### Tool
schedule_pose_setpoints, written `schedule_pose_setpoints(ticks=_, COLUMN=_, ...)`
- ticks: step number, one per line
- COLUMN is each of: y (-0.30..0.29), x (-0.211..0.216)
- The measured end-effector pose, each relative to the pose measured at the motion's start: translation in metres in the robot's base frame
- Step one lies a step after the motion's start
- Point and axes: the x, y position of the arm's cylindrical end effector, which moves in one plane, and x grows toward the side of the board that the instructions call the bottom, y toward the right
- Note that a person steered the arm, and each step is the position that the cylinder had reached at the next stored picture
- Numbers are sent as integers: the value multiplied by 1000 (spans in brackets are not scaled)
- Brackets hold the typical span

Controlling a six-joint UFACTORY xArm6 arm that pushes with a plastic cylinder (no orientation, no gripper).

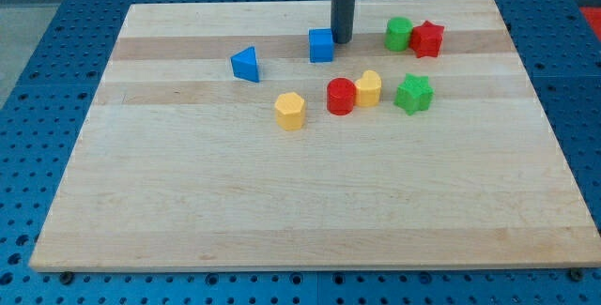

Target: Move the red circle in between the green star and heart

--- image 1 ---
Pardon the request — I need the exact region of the yellow heart block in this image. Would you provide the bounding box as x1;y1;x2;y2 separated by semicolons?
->
354;70;382;107

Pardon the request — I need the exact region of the green star block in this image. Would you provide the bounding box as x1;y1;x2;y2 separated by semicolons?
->
393;73;435;115

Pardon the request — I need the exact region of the red star block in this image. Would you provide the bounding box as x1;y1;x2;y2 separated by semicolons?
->
409;21;445;58

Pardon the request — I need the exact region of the yellow hexagon block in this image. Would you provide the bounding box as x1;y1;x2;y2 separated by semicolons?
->
274;92;306;131

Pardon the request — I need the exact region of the red cylinder block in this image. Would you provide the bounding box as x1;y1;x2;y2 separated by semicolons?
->
327;78;356;115

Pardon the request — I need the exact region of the wooden board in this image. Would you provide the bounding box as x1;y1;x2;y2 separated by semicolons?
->
29;0;600;272

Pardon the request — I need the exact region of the blue triangle block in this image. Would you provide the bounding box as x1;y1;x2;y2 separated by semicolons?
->
230;46;260;83

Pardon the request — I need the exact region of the blue cube block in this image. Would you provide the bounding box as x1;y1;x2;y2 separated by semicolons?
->
308;28;334;63

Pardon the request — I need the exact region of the green cylinder block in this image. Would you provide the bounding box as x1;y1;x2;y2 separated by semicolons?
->
384;17;413;52

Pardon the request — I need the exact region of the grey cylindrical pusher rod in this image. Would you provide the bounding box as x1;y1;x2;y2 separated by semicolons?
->
331;0;355;44

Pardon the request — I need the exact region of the red object at edge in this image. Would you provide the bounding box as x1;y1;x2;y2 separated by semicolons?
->
580;7;601;39

